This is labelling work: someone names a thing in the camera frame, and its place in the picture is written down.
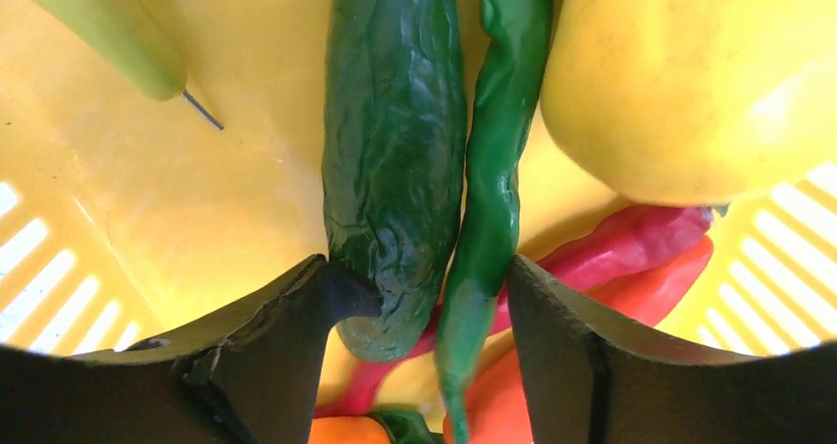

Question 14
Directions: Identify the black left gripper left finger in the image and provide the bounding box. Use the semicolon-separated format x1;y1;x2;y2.
1;255;381;443

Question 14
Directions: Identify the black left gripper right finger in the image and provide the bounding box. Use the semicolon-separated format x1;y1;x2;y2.
507;256;836;443

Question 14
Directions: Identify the dark green cucumber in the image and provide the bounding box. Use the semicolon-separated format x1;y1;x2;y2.
322;0;468;362

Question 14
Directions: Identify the red chili pepper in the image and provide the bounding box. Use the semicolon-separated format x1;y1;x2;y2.
313;204;714;420

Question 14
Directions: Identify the orange tangerine with leaf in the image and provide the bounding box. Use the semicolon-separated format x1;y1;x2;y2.
308;409;444;444

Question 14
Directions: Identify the yellow plastic basket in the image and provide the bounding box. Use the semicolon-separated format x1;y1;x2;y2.
0;0;837;444

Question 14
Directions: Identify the yellow lemon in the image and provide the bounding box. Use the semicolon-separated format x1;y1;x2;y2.
541;0;836;205

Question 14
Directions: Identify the green chili pepper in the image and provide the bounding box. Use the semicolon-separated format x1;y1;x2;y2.
434;0;554;443

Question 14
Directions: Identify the yellow banana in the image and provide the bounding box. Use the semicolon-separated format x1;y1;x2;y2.
30;0;224;131

